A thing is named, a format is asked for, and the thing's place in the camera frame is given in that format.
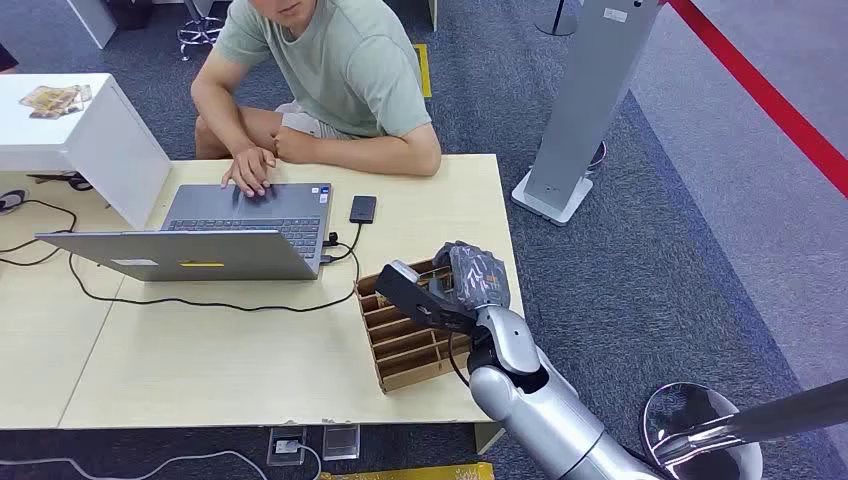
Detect person's right hand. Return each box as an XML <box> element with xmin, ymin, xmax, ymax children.
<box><xmin>221</xmin><ymin>145</ymin><xmax>279</xmax><ymax>199</ymax></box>

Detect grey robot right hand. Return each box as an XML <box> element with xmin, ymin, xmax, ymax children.
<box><xmin>433</xmin><ymin>241</ymin><xmax>512</xmax><ymax>313</ymax></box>

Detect person's left hand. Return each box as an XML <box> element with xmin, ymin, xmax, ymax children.
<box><xmin>272</xmin><ymin>127</ymin><xmax>301</xmax><ymax>165</ymax></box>

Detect person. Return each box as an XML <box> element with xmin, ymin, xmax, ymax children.
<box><xmin>190</xmin><ymin>0</ymin><xmax>443</xmax><ymax>199</ymax></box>

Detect wooden card organizer box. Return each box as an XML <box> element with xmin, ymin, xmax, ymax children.
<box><xmin>354</xmin><ymin>256</ymin><xmax>476</xmax><ymax>395</ymax></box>

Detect black external drive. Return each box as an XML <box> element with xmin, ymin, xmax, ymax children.
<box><xmin>349</xmin><ymin>195</ymin><xmax>378</xmax><ymax>225</ymax></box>

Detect grey laptop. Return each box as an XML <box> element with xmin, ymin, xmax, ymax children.
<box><xmin>34</xmin><ymin>183</ymin><xmax>334</xmax><ymax>284</ymax></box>

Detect chrome chair base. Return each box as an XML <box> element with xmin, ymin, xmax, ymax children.
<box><xmin>176</xmin><ymin>0</ymin><xmax>227</xmax><ymax>63</ymax></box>

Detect white cabinet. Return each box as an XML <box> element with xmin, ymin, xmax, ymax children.
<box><xmin>0</xmin><ymin>72</ymin><xmax>173</xmax><ymax>231</ymax></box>

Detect yellow floor tape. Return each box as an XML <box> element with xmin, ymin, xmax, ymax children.
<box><xmin>411</xmin><ymin>42</ymin><xmax>434</xmax><ymax>100</ymax></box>

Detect white table leg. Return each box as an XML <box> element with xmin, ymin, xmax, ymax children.
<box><xmin>472</xmin><ymin>422</ymin><xmax>507</xmax><ymax>456</ymax></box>

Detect black scissors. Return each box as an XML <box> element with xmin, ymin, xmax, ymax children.
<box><xmin>26</xmin><ymin>171</ymin><xmax>95</xmax><ymax>193</ymax></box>

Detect grey kiosk stand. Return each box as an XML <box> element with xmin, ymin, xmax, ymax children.
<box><xmin>510</xmin><ymin>0</ymin><xmax>664</xmax><ymax>227</ymax></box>

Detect yellow patterned mat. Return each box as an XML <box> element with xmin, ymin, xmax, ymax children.
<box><xmin>320</xmin><ymin>462</ymin><xmax>496</xmax><ymax>480</ymax></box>

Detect clear floor socket cover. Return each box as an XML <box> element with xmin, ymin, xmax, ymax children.
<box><xmin>321</xmin><ymin>423</ymin><xmax>362</xmax><ymax>462</ymax></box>

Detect floor power socket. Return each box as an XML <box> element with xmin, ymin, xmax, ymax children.
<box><xmin>266</xmin><ymin>427</ymin><xmax>308</xmax><ymax>468</ymax></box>

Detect black round pole base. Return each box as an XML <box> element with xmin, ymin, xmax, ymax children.
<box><xmin>534</xmin><ymin>0</ymin><xmax>582</xmax><ymax>38</ymax></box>

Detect black robot wrist cable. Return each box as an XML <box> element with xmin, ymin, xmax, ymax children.
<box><xmin>447</xmin><ymin>331</ymin><xmax>472</xmax><ymax>390</ymax></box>

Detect short black usb cable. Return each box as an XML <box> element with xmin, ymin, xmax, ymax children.
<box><xmin>321</xmin><ymin>223</ymin><xmax>365</xmax><ymax>266</ymax></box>

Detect long black power cable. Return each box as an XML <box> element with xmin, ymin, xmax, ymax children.
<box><xmin>0</xmin><ymin>198</ymin><xmax>363</xmax><ymax>315</ymax></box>

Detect white power cable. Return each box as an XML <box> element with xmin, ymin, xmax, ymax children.
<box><xmin>0</xmin><ymin>442</ymin><xmax>323</xmax><ymax>480</ymax></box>

